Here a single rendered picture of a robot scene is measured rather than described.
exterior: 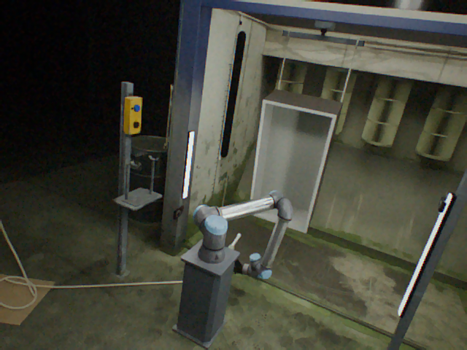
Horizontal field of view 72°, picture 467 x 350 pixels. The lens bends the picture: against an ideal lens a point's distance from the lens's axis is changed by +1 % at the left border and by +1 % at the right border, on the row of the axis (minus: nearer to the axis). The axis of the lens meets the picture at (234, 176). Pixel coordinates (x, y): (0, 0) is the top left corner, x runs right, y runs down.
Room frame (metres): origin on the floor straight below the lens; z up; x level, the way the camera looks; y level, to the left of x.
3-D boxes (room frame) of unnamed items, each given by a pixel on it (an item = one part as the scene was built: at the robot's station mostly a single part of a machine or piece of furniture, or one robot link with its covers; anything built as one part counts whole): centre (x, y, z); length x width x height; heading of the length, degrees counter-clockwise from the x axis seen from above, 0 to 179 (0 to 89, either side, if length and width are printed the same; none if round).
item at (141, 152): (3.41, 0.95, 0.44); 0.59 x 0.58 x 0.89; 49
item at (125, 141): (2.29, 0.85, 0.82); 0.06 x 0.06 x 1.64; 68
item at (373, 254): (3.33, -1.28, 0.11); 2.70 x 0.02 x 0.13; 68
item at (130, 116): (2.27, 0.79, 1.42); 0.12 x 0.06 x 0.26; 158
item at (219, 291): (1.87, 0.06, 0.32); 0.31 x 0.31 x 0.64; 68
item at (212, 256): (1.87, 0.06, 0.69); 0.19 x 0.19 x 0.10
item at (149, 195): (2.24, 0.70, 0.95); 0.26 x 0.15 x 0.32; 158
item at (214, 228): (1.88, 0.07, 0.83); 0.17 x 0.15 x 0.18; 30
